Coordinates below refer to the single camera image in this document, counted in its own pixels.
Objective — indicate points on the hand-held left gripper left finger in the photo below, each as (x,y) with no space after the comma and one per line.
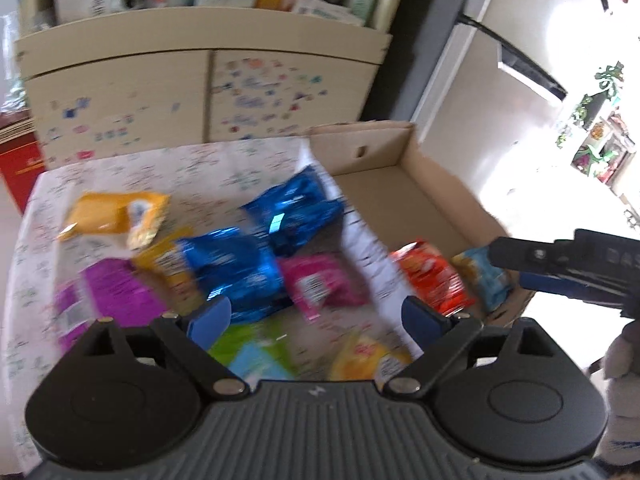
(212,317)

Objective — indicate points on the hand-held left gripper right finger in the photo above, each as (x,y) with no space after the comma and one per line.
(422,320)

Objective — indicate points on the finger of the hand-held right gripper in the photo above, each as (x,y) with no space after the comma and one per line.
(555,286)
(520,252)

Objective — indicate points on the yellow waffle snack packet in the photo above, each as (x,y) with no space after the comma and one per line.
(360,360)

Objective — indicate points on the pink snack packet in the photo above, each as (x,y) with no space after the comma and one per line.
(320,280)

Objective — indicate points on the brown cardboard box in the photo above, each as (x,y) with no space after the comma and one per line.
(400,195)

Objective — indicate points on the person's right forearm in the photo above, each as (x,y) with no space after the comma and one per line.
(622,360)

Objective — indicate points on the light blue snack packet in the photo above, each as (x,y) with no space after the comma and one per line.
(485,275)

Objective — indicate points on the orange snack packet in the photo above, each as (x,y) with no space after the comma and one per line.
(430,275)

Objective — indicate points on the green snack packet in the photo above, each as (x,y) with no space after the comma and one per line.
(250,350)

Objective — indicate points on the blue foil snack packet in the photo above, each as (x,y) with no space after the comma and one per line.
(295,205)
(235,270)

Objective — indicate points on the yellow packet with white label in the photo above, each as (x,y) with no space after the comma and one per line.
(160,260)

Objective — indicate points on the silver refrigerator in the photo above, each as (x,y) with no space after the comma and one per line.
(520,160)

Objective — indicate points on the purple snack packet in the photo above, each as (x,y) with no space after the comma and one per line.
(115,290)

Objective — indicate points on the cluster of colourful fridge magnets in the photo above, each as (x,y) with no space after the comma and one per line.
(597,130)

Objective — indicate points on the floral tablecloth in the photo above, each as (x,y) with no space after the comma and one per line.
(150,170)

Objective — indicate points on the red patterned box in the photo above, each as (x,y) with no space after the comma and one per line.
(20,170)

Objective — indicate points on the beige wooden cabinet with stickers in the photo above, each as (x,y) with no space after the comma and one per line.
(125,90)

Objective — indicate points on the green glass bottle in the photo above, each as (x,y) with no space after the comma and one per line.
(361,0)

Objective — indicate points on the small white boxes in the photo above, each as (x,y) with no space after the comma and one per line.
(320,7)

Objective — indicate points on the clear plastic bag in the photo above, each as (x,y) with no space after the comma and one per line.
(12,60)

